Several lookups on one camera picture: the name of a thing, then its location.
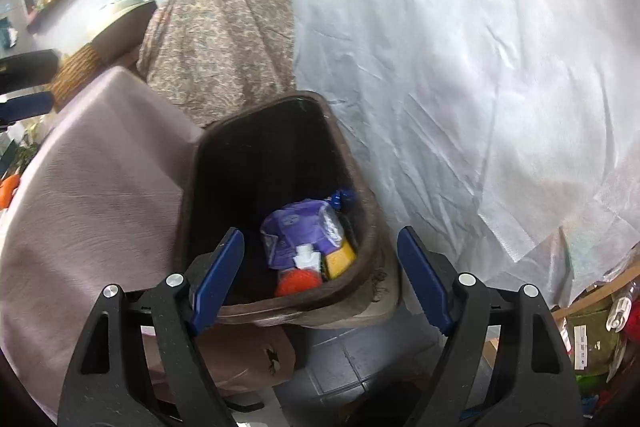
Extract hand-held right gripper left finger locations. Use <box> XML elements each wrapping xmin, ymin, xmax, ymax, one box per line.
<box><xmin>57</xmin><ymin>227</ymin><xmax>246</xmax><ymax>427</ymax></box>

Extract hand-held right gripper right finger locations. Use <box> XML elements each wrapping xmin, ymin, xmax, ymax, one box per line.
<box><xmin>396</xmin><ymin>226</ymin><xmax>583</xmax><ymax>427</ymax></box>

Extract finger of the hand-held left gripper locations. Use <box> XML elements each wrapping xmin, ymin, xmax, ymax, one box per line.
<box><xmin>0</xmin><ymin>91</ymin><xmax>55</xmax><ymax>128</ymax></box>
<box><xmin>0</xmin><ymin>49</ymin><xmax>62</xmax><ymax>96</ymax></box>

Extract red foam fruit net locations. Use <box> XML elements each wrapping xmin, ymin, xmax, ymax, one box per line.
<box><xmin>274</xmin><ymin>267</ymin><xmax>323</xmax><ymax>299</ymax></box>

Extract white orange drink bottle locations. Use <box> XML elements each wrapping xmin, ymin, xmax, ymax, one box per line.
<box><xmin>292</xmin><ymin>244</ymin><xmax>321</xmax><ymax>273</ymax></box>

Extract yellow foam fruit net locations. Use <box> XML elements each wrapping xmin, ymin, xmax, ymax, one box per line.
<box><xmin>322</xmin><ymin>239</ymin><xmax>358</xmax><ymax>280</ymax></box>

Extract purple plastic bag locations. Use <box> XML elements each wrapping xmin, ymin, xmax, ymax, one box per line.
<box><xmin>260</xmin><ymin>199</ymin><xmax>346</xmax><ymax>270</ymax></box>

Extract brown trash bin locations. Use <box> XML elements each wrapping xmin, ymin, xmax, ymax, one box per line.
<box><xmin>172</xmin><ymin>91</ymin><xmax>401</xmax><ymax>330</ymax></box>

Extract blue snack wrapper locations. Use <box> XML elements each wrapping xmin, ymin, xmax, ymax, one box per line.
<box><xmin>327</xmin><ymin>188</ymin><xmax>357</xmax><ymax>212</ymax></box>

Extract wicker basket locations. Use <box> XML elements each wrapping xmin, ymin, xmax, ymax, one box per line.
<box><xmin>50</xmin><ymin>42</ymin><xmax>103</xmax><ymax>112</ymax></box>

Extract orange tangerine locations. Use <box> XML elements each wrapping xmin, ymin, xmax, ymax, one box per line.
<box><xmin>0</xmin><ymin>174</ymin><xmax>22</xmax><ymax>208</ymax></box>

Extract cream lidded pot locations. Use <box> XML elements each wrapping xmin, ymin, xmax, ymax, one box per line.
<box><xmin>92</xmin><ymin>0</ymin><xmax>158</xmax><ymax>42</ymax></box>

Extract wooden strip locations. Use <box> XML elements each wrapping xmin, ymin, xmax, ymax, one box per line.
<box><xmin>550</xmin><ymin>264</ymin><xmax>640</xmax><ymax>315</ymax></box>

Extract green bag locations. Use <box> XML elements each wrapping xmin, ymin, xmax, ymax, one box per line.
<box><xmin>565</xmin><ymin>302</ymin><xmax>632</xmax><ymax>374</ymax></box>

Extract floral patterned cloth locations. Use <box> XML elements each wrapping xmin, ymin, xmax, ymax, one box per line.
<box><xmin>136</xmin><ymin>0</ymin><xmax>297</xmax><ymax>128</ymax></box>

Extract white sheet cloth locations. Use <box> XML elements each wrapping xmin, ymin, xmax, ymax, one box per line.
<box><xmin>280</xmin><ymin>0</ymin><xmax>640</xmax><ymax>303</ymax></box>

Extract green wall packet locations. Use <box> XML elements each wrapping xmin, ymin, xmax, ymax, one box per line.
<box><xmin>0</xmin><ymin>17</ymin><xmax>18</xmax><ymax>50</ymax></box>

